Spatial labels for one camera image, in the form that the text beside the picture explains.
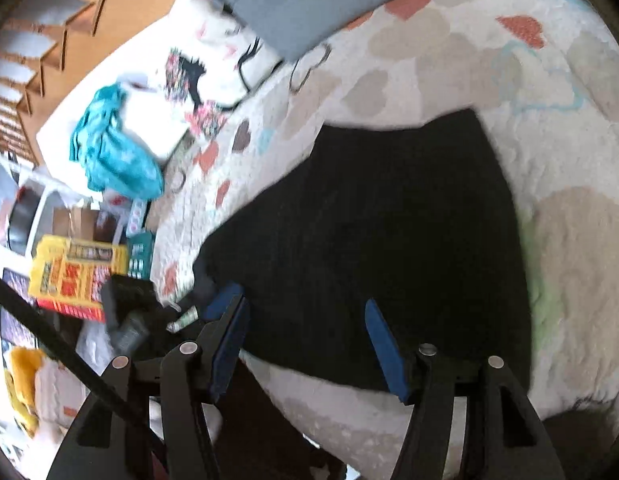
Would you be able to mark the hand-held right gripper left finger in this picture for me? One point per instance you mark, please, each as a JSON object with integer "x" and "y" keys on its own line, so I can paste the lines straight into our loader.
{"x": 229, "y": 345}

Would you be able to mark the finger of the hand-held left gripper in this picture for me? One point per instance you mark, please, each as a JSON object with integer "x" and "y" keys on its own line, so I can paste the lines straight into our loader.
{"x": 224, "y": 296}

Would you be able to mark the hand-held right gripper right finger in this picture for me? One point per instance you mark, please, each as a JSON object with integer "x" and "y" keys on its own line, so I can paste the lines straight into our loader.
{"x": 384, "y": 345}

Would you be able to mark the black pants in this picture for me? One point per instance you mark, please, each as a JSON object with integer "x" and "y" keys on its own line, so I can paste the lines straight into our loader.
{"x": 389, "y": 220}

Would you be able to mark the green box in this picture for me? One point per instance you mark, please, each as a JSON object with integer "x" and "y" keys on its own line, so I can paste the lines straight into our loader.
{"x": 139, "y": 255}

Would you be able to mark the yellow printed box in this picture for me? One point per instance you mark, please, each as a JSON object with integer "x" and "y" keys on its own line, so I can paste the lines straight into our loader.
{"x": 64, "y": 270}

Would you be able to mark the dark maroon cloth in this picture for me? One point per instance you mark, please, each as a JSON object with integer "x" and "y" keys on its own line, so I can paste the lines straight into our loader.
{"x": 269, "y": 425}

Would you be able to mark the white box with round dots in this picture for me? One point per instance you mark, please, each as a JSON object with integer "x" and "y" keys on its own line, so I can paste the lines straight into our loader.
{"x": 138, "y": 215}

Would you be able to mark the brown cardboard box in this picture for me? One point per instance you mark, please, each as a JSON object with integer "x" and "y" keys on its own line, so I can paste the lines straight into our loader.
{"x": 74, "y": 220}

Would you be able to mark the yellow cloth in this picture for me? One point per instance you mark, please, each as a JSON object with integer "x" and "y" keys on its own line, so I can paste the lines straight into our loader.
{"x": 24, "y": 375}

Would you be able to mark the white shelf unit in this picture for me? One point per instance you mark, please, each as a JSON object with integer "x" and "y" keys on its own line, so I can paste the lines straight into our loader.
{"x": 44, "y": 195}

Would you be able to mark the teal star-print cloth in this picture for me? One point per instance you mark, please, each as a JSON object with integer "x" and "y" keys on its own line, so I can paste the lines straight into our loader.
{"x": 114, "y": 160}

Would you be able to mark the white pillow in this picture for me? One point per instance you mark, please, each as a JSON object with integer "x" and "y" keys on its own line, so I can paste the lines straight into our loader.
{"x": 154, "y": 120}

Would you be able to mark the printed white cushion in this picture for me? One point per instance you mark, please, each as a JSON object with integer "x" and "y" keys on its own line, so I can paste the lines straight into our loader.
{"x": 219, "y": 45}

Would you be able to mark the heart-patterned quilted bedspread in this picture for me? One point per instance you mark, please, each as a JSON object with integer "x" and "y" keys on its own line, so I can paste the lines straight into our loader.
{"x": 439, "y": 60}

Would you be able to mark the wooden staircase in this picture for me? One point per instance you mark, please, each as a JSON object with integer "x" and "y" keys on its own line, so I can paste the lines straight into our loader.
{"x": 129, "y": 10}

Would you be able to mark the grey laptop bag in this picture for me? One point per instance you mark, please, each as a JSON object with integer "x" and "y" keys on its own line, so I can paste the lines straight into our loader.
{"x": 299, "y": 5}

